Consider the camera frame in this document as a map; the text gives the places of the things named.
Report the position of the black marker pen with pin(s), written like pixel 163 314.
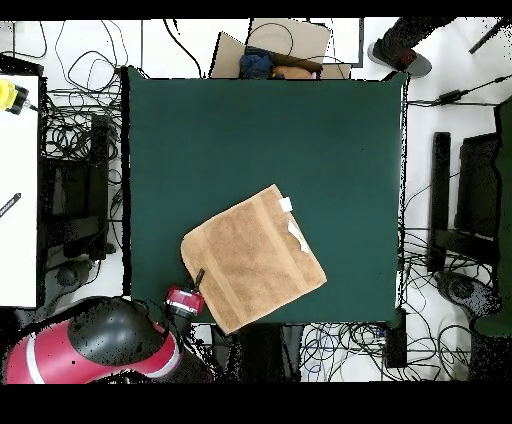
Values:
pixel 11 203

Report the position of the orange garment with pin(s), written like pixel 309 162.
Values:
pixel 292 72

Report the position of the black metal stand frame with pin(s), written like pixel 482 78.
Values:
pixel 100 160

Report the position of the black slanted rod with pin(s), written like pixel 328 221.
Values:
pixel 488 38

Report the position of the person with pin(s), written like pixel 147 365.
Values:
pixel 400 48

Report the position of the white board with grey frame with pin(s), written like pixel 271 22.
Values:
pixel 344 40

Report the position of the black power adapter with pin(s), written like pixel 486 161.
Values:
pixel 452 96

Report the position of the black square panel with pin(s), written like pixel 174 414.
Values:
pixel 478 184

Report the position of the dark green table cloth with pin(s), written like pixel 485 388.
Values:
pixel 200 140

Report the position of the navy blue garment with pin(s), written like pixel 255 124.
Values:
pixel 256 64

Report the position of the tan terry towel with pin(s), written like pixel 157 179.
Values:
pixel 252 256

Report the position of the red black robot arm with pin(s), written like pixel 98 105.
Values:
pixel 112 340

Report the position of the green cloth on side table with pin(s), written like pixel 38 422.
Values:
pixel 506 180

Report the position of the grey stand foot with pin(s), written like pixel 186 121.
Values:
pixel 68 276
pixel 460 288

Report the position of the brown cardboard box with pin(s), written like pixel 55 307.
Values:
pixel 296 38

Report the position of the yellow and black tool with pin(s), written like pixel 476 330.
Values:
pixel 6 96

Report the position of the white desk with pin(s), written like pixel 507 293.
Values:
pixel 18 248

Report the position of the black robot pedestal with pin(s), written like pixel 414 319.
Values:
pixel 260 356

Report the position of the black flat bar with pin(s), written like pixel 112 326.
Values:
pixel 440 180

